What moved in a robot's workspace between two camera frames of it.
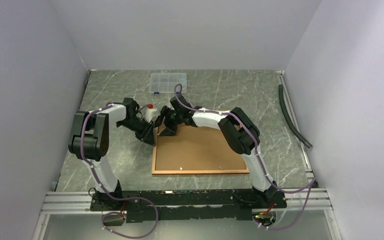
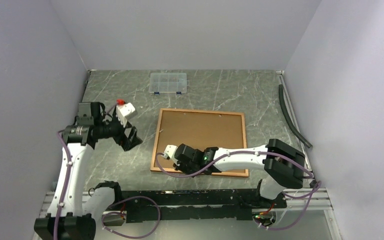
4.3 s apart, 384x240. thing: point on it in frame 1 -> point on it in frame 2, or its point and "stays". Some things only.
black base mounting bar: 149,206 stays
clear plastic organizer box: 166,82 stays
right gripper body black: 172,118 -> 187,168
